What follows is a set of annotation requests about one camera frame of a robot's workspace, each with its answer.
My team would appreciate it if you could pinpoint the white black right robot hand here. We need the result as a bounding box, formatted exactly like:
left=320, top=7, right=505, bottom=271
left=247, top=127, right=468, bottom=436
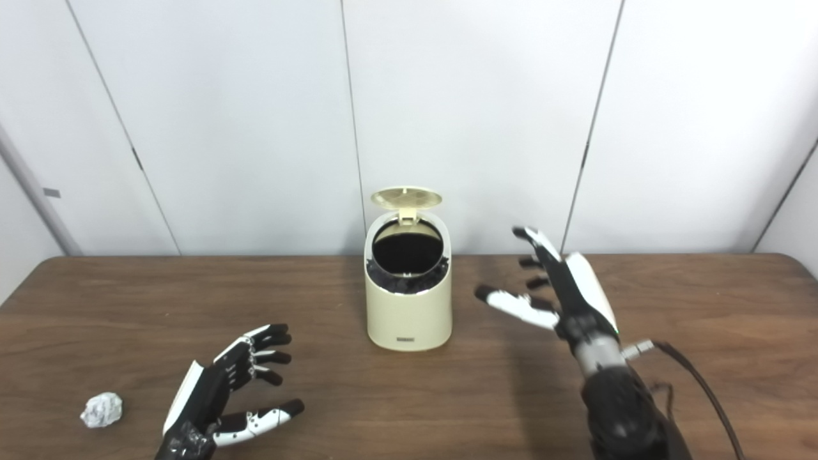
left=474, top=226, right=621, bottom=342

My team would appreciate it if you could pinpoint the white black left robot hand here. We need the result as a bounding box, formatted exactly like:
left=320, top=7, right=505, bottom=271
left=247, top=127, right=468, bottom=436
left=155, top=323, right=305, bottom=460

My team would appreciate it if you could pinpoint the white paper ball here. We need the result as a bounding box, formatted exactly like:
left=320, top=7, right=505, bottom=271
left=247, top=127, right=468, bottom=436
left=80, top=392, right=123, bottom=429

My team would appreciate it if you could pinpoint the cream-colored desktop trash bin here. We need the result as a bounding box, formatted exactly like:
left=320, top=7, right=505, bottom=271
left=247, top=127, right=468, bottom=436
left=364, top=186, right=453, bottom=352

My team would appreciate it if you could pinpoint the round cream bin lid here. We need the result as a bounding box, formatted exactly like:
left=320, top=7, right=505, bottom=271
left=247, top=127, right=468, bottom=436
left=371, top=186, right=443, bottom=226

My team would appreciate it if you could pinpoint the black bin liner bag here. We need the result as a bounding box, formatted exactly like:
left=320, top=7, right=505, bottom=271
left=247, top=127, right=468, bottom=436
left=366, top=220, right=451, bottom=295

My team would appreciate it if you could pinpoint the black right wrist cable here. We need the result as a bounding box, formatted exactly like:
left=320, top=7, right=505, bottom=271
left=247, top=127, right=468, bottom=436
left=623, top=340, right=745, bottom=460

